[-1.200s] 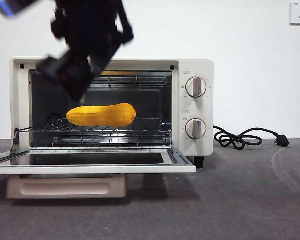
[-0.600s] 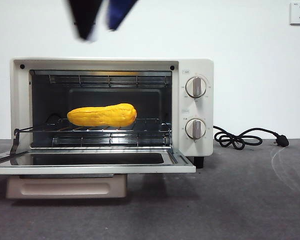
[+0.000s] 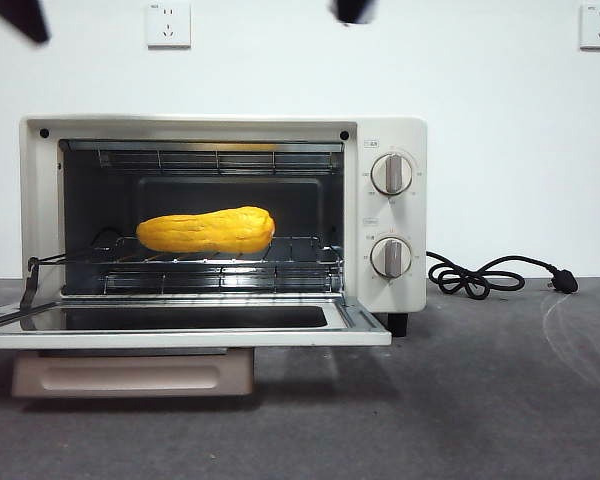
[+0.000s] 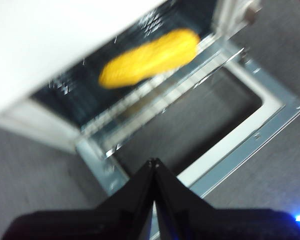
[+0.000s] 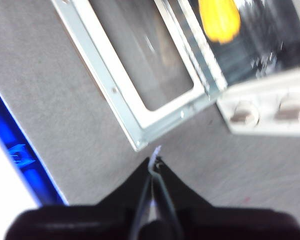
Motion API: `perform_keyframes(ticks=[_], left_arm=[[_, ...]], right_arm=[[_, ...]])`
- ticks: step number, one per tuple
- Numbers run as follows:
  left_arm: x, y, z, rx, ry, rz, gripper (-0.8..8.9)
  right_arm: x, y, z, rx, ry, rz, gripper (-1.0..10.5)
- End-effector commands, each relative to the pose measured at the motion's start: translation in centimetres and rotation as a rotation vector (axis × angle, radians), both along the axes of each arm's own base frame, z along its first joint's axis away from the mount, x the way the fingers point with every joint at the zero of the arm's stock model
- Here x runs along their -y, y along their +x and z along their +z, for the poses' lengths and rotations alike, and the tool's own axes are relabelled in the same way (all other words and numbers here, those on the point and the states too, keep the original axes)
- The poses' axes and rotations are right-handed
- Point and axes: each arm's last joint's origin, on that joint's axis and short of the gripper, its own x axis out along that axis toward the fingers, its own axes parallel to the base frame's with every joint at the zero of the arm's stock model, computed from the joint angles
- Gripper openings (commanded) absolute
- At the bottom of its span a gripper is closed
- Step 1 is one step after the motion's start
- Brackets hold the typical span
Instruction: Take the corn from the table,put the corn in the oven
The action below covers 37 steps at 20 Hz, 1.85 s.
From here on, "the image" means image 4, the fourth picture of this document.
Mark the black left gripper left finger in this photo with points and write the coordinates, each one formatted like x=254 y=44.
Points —
x=102 y=222

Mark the beige oven knob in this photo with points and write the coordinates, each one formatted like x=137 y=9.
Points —
x=252 y=11

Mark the white Toshiba toaster oven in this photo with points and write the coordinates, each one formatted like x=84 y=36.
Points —
x=52 y=37

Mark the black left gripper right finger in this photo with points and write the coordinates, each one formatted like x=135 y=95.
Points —
x=215 y=225

